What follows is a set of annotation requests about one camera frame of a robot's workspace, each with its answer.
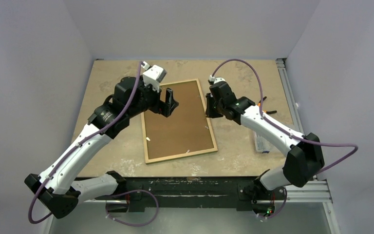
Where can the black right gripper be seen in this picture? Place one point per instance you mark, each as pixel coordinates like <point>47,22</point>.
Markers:
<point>215,105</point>

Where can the green wooden picture frame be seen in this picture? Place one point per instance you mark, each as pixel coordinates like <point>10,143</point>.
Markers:
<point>170,137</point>

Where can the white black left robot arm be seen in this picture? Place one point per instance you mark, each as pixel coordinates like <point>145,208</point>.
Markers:
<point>57,187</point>

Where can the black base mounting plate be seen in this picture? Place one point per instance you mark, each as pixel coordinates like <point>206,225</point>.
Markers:
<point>138,199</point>

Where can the aluminium rail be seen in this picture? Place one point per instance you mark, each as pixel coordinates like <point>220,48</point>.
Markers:
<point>289,113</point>
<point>313,191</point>

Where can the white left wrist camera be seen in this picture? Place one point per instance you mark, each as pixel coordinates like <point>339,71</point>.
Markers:
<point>153,76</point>

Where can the aluminium front rail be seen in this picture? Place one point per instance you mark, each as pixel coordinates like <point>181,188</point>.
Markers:
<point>313,191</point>

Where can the aluminium right side rail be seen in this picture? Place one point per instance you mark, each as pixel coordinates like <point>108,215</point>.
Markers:
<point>289,113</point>

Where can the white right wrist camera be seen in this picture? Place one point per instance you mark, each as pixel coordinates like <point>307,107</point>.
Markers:
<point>212,79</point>

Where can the clear plastic box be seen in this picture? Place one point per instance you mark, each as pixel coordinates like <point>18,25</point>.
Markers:
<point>262,145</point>

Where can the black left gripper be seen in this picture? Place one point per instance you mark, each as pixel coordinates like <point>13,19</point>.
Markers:
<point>164,108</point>

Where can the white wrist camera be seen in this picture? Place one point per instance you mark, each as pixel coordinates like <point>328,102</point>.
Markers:
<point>153,76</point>
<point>212,79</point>

